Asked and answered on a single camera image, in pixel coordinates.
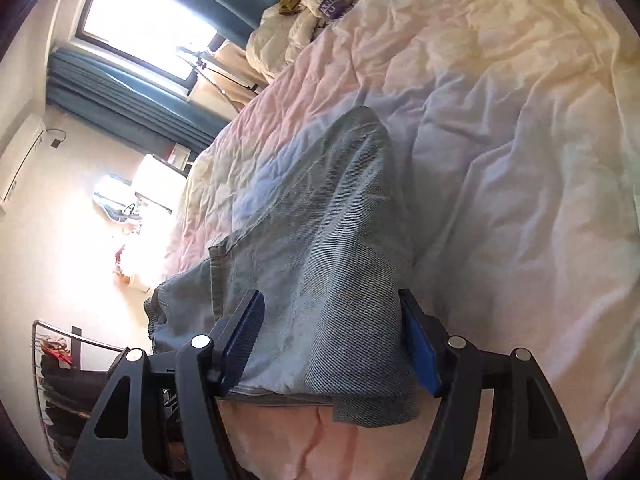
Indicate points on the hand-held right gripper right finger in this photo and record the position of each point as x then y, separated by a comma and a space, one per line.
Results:
422, 355

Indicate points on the clothes rack with garments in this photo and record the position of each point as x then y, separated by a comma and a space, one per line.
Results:
55, 360

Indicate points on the white down jacket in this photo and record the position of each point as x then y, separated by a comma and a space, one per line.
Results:
270, 45

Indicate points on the narrow teal curtain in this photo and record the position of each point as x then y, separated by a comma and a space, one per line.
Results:
125, 95

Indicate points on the white side table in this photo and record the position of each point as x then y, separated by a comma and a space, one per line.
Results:
177, 154

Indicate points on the white air conditioner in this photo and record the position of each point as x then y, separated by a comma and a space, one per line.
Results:
20, 155

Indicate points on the white chair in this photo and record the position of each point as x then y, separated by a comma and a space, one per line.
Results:
155, 175

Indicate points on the blue denim jeans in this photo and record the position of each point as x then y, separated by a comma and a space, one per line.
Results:
340, 260

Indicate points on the dark framed window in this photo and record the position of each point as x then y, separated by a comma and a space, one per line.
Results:
140, 20

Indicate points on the vanity mirror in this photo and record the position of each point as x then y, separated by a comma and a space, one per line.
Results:
107, 195

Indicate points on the pastel duvet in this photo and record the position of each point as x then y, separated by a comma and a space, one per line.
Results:
525, 160

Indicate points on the white vanity desk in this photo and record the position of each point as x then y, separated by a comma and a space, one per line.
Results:
145, 260

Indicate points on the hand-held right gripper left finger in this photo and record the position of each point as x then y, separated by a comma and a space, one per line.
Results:
245, 340

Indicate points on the red decoration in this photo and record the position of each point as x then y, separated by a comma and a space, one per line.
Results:
120, 255

